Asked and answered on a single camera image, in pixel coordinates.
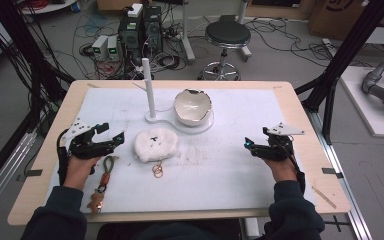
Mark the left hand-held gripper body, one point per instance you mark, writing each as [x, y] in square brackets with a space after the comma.
[86, 148]

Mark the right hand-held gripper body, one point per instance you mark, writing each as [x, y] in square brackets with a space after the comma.
[276, 150]

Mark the person's right hand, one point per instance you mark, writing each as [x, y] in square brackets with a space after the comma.
[281, 170]

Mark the person's left hand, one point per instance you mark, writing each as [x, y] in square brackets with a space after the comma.
[80, 171]

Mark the white fluffy plush toy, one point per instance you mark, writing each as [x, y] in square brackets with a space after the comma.
[156, 145]

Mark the light wooden table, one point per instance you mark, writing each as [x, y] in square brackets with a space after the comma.
[316, 156]

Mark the white table mat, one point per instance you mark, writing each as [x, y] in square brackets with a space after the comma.
[220, 173]

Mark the gold rings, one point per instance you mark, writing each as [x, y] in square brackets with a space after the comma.
[157, 170]

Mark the white stand with pole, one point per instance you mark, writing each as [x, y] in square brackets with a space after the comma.
[150, 90]

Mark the black tape strip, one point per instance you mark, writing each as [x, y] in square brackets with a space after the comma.
[33, 173]
[331, 172]

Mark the thin wooden stick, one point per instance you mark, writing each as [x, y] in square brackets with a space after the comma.
[324, 197]

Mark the white eggshell-shaped bowl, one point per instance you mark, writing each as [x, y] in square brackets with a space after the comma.
[192, 106]

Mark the grey power supply unit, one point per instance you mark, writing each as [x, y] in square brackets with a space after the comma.
[113, 48]
[99, 46]

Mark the white floor board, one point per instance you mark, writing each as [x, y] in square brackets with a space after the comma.
[370, 116]

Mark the black computer tower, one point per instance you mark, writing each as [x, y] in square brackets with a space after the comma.
[130, 30]
[152, 28]

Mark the black round stool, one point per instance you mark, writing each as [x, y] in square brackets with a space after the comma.
[227, 35]

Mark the person's dark lap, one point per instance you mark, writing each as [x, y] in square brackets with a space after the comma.
[166, 231]

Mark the cardboard box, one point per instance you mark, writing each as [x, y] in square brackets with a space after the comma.
[336, 16]

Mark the black metal frame post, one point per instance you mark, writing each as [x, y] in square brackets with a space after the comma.
[340, 63]
[23, 50]

